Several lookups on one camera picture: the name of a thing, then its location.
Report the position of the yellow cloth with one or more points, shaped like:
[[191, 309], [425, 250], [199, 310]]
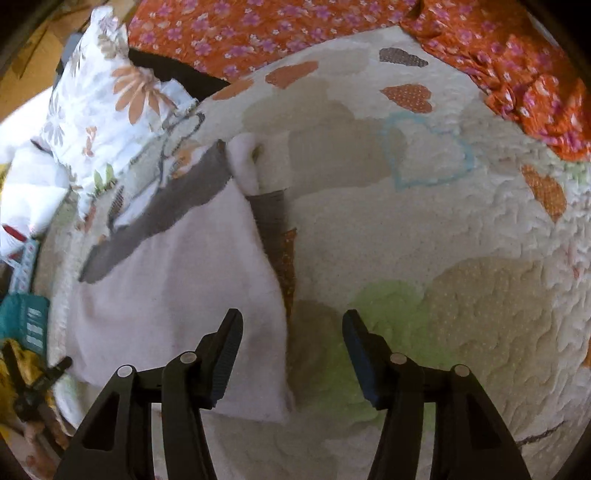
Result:
[[49, 427]]

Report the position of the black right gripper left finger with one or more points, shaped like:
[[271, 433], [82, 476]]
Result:
[[114, 441]]

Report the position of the light blue patterned box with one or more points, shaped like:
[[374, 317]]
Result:
[[23, 264]]

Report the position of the cream heart-patterned quilt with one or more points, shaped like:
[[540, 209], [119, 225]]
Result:
[[455, 235]]

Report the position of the white floral pillow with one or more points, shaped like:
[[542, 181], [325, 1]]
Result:
[[104, 109]]

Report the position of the white floral knit sweater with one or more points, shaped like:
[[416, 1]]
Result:
[[178, 256]]

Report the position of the teal cardboard box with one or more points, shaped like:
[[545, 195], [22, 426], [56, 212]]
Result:
[[24, 318]]

